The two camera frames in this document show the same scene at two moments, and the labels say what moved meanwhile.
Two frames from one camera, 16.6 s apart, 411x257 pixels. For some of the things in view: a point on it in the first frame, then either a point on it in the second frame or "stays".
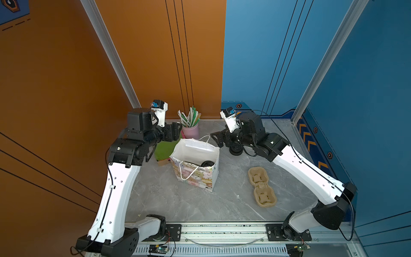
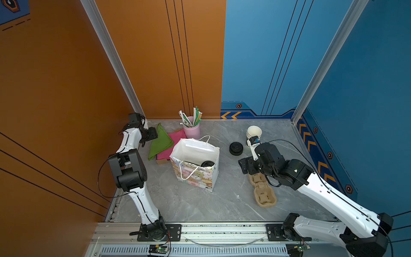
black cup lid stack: [236, 150] stays
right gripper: [226, 134] → [249, 161]
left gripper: [172, 133] → [152, 134]
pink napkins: [163, 163] stays
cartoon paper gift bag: [196, 162] stays
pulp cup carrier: [264, 196] stays
